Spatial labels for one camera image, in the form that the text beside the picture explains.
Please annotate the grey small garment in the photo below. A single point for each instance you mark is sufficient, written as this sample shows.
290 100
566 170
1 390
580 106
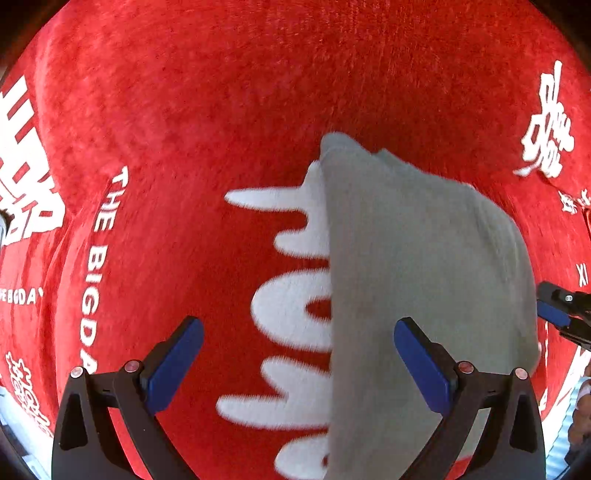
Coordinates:
415 254

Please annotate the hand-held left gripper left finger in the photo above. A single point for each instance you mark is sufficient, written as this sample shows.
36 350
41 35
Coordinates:
178 364

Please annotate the red printed blanket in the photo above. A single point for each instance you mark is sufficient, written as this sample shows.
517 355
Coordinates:
207 115

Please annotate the light blue striped cloth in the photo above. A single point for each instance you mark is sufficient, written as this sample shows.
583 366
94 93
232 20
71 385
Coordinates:
561 443

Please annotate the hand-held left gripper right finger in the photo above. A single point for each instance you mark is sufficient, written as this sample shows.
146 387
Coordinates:
422 369

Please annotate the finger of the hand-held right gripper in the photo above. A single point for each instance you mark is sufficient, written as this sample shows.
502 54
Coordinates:
551 311
577 336

